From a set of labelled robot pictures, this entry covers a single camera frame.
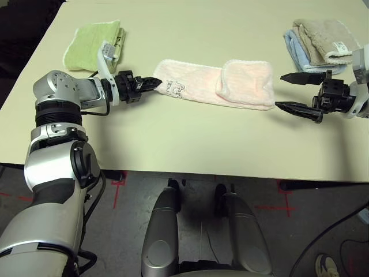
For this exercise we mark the folded beige towel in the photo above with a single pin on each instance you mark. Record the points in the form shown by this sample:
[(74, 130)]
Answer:
[(320, 37)]

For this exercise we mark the silver robot leg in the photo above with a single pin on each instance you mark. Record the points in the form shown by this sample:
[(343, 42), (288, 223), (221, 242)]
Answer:
[(248, 236), (160, 239)]

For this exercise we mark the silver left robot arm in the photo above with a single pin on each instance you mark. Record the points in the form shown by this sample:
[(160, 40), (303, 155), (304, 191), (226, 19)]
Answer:
[(54, 161)]

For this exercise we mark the white sneaker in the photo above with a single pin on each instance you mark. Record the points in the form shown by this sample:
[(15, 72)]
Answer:
[(327, 267)]

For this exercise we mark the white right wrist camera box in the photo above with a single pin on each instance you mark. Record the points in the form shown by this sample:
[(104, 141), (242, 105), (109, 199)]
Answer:
[(361, 66)]

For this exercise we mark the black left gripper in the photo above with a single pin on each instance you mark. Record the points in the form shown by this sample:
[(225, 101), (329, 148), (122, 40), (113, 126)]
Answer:
[(127, 86)]

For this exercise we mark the silver left robot leg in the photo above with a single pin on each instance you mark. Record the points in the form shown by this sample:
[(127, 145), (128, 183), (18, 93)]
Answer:
[(160, 239)]

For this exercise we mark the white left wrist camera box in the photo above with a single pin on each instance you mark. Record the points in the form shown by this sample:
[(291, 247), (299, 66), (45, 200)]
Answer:
[(104, 66)]

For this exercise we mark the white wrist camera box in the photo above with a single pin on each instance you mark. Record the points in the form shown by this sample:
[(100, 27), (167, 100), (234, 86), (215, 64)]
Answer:
[(361, 66), (104, 66)]

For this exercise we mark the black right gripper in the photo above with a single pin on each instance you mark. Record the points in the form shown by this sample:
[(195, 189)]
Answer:
[(334, 95)]

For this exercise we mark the folded light blue towel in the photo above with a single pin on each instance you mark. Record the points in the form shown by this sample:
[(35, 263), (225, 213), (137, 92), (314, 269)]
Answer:
[(297, 54)]

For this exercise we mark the silver right robot leg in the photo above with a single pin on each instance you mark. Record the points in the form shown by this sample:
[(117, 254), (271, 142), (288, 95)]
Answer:
[(248, 236)]

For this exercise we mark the folded green towel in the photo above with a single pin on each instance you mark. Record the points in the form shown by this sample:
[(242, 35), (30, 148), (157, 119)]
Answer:
[(83, 49)]

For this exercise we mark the pink towel with duck embroidery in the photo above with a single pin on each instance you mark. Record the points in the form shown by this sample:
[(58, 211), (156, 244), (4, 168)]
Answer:
[(201, 83)]

